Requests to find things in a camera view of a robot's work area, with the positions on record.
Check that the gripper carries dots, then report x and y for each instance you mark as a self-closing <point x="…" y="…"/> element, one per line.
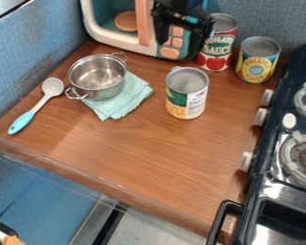
<point x="181" y="16"/>

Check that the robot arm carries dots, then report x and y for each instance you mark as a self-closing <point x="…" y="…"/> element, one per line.
<point x="189" y="4"/>

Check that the red tomato sauce can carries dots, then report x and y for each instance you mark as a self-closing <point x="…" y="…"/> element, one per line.
<point x="217" y="48"/>

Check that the yellow green white can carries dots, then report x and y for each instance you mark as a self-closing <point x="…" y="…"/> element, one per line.
<point x="186" y="99"/>

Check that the yellow blue pineapple can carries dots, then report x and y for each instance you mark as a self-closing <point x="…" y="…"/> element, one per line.
<point x="255" y="65"/>

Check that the toy microwave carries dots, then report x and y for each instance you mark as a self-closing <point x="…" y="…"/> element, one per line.
<point x="117" y="35"/>

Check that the light green cloth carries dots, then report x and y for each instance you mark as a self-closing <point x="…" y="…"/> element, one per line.
<point x="125" y="99"/>

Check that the silver pot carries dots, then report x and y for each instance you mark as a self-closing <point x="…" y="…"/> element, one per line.
<point x="98" y="78"/>

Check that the toy stove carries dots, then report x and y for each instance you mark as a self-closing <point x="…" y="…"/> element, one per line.
<point x="287" y="159"/>

